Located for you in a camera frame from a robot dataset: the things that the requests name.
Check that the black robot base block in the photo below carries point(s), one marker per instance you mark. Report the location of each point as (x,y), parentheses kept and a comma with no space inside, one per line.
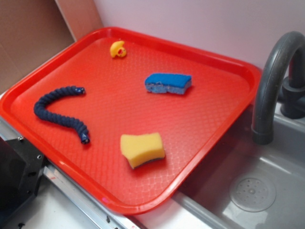
(21,165)

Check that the yellow rubber duck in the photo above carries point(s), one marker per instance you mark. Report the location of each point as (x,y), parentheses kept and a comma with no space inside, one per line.
(117,49)

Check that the grey toy faucet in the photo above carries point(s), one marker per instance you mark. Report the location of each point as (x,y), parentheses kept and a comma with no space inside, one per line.
(287,59)

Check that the grey faucet handle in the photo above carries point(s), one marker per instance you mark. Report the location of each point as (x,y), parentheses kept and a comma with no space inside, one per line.
(293,100)

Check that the blue sponge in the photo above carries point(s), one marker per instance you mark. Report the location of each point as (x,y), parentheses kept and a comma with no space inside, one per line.
(162,83)

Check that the yellow sponge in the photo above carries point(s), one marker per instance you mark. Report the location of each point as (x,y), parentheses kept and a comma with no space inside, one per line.
(141,149)

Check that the red plastic tray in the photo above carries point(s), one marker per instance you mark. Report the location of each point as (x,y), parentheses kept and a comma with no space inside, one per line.
(76,107)

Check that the grey plastic sink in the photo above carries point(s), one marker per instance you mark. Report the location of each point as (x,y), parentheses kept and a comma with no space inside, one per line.
(242,185)

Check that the brown cardboard panel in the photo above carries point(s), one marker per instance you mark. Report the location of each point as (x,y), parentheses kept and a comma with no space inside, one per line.
(31,32)

